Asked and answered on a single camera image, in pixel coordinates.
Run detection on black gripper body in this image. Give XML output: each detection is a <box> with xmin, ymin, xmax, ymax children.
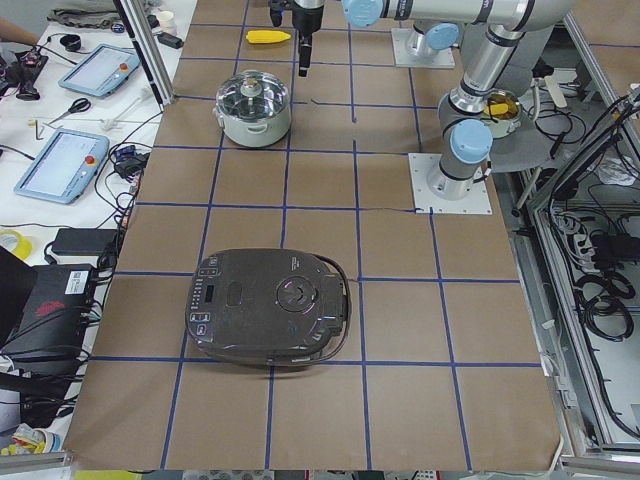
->
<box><xmin>292</xmin><ymin>0</ymin><xmax>323</xmax><ymax>35</ymax></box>

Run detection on glass pot lid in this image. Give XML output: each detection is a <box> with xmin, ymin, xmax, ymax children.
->
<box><xmin>216</xmin><ymin>70</ymin><xmax>290</xmax><ymax>122</ymax></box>

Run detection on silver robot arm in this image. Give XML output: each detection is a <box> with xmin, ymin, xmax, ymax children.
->
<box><xmin>342</xmin><ymin>1</ymin><xmax>574</xmax><ymax>90</ymax></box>
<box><xmin>427</xmin><ymin>1</ymin><xmax>574</xmax><ymax>201</ymax></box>

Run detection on person forearm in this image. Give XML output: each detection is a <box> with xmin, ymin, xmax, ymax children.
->
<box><xmin>0</xmin><ymin>17</ymin><xmax>39</xmax><ymax>46</ymax></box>

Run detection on yellow corn cob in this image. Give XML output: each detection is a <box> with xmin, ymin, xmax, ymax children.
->
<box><xmin>245</xmin><ymin>29</ymin><xmax>292</xmax><ymax>45</ymax></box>

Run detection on pale green cooking pot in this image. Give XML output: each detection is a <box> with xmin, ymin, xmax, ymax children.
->
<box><xmin>213</xmin><ymin>71</ymin><xmax>293</xmax><ymax>149</ymax></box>

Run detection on pot with yellow corn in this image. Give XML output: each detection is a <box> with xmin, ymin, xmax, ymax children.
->
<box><xmin>481</xmin><ymin>90</ymin><xmax>522</xmax><ymax>139</ymax></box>

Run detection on black small adapter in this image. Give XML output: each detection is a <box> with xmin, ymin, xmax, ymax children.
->
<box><xmin>156</xmin><ymin>32</ymin><xmax>184</xmax><ymax>49</ymax></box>

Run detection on white paper cup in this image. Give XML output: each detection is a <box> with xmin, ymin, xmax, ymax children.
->
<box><xmin>155</xmin><ymin>10</ymin><xmax>177</xmax><ymax>36</ymax></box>

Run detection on blue teach pendant far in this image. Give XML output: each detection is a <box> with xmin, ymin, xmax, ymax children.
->
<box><xmin>58</xmin><ymin>44</ymin><xmax>140</xmax><ymax>97</ymax></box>

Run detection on blue teach pendant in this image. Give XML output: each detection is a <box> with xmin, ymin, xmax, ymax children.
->
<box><xmin>14</xmin><ymin>128</ymin><xmax>110</xmax><ymax>204</ymax></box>
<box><xmin>58</xmin><ymin>44</ymin><xmax>140</xmax><ymax>97</ymax></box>

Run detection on black tape roll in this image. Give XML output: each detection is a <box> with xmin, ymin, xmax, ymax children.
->
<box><xmin>59</xmin><ymin>34</ymin><xmax>82</xmax><ymax>53</ymax></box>

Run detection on blue teach pendant near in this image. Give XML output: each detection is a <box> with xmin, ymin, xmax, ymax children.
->
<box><xmin>14</xmin><ymin>128</ymin><xmax>110</xmax><ymax>204</ymax></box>

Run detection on dark brown rice cooker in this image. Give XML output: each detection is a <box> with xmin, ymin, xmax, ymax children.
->
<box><xmin>185</xmin><ymin>248</ymin><xmax>351</xmax><ymax>367</ymax></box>

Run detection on black power adapter brick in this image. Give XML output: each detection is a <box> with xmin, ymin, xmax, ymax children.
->
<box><xmin>51</xmin><ymin>228</ymin><xmax>117</xmax><ymax>256</ymax></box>

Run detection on yellow tape roll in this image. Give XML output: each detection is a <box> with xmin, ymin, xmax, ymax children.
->
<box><xmin>0</xmin><ymin>229</ymin><xmax>32</xmax><ymax>260</ymax></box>

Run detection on black computer box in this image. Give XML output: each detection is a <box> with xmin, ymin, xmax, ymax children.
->
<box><xmin>1</xmin><ymin>264</ymin><xmax>99</xmax><ymax>363</ymax></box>

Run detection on aluminium frame post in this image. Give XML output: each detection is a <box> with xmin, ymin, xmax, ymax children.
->
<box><xmin>113</xmin><ymin>0</ymin><xmax>174</xmax><ymax>107</ymax></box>

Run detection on black handled scissors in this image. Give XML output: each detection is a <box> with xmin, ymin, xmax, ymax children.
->
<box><xmin>52</xmin><ymin>97</ymin><xmax>92</xmax><ymax>123</ymax></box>

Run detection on aluminium frame rail right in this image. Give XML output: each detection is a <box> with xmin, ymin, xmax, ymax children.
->
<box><xmin>511</xmin><ymin>1</ymin><xmax>639</xmax><ymax>479</ymax></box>

